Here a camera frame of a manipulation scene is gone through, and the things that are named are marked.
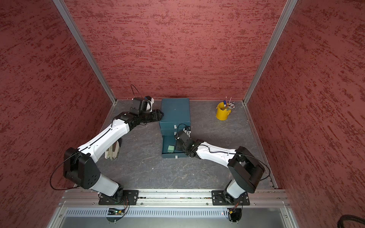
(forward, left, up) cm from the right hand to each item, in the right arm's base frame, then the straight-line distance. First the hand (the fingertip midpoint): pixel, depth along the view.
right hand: (178, 146), depth 87 cm
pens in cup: (+25, -35, +10) cm, 44 cm away
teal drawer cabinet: (+13, +1, +15) cm, 20 cm away
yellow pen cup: (+26, -33, -1) cm, 42 cm away
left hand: (+13, +11, +15) cm, 22 cm away
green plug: (0, +5, -3) cm, 6 cm away
